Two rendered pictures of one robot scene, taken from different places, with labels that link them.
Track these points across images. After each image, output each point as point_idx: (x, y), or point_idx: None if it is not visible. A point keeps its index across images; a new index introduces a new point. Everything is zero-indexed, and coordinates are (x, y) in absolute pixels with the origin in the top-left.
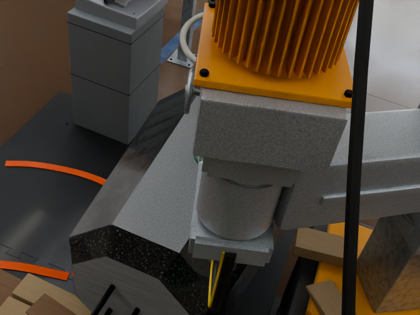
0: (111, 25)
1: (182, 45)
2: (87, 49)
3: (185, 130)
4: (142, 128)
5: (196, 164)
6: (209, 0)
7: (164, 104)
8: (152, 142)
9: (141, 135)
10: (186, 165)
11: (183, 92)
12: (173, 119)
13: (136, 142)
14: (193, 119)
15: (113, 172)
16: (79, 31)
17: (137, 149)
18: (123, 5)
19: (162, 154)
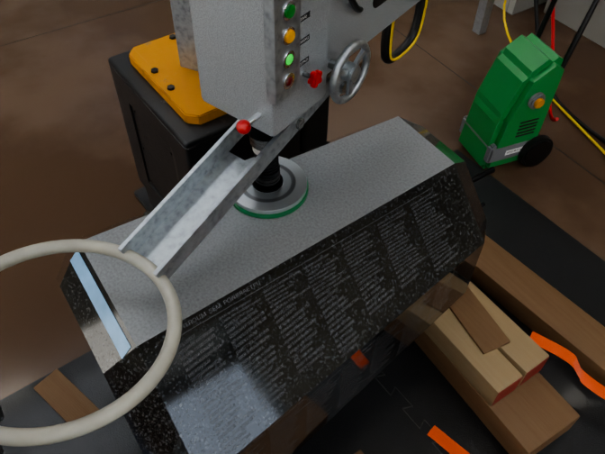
0: None
1: (169, 358)
2: None
3: (282, 244)
4: (292, 395)
5: (310, 190)
6: (293, 2)
7: (221, 423)
8: (328, 283)
9: (310, 365)
10: (323, 194)
11: (187, 389)
12: (271, 300)
13: (326, 353)
14: (254, 259)
15: (389, 316)
16: None
17: (343, 313)
18: None
19: (344, 220)
